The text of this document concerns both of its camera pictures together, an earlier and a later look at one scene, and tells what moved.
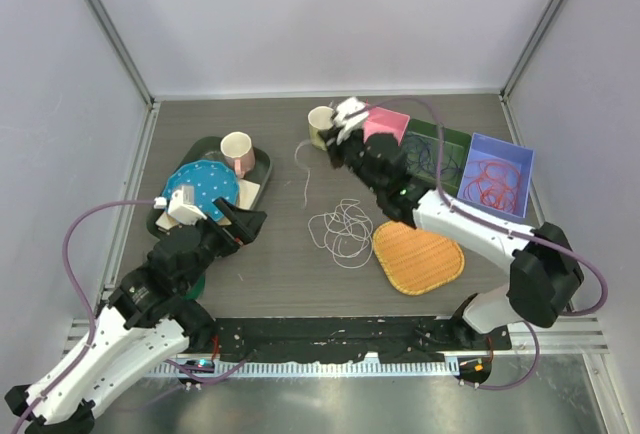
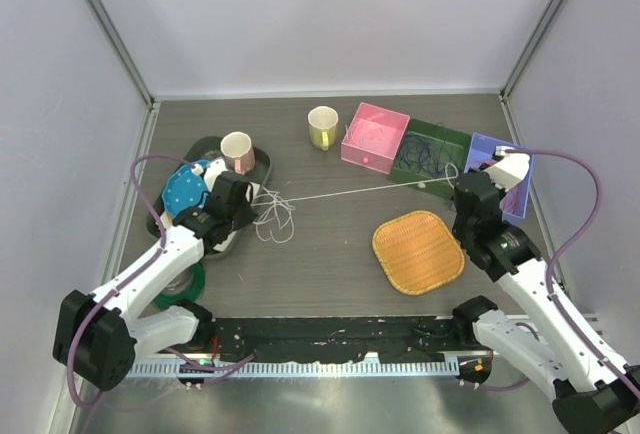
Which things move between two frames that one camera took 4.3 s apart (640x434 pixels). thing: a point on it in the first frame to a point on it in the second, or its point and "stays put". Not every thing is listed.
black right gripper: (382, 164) to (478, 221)
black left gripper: (246, 224) to (246, 216)
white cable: (345, 229) to (280, 225)
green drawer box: (420, 150) stays put
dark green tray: (209, 148) stays put
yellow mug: (320, 118) stays put
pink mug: (238, 152) stays put
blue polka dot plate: (211, 180) stays put
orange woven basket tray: (415, 260) stays put
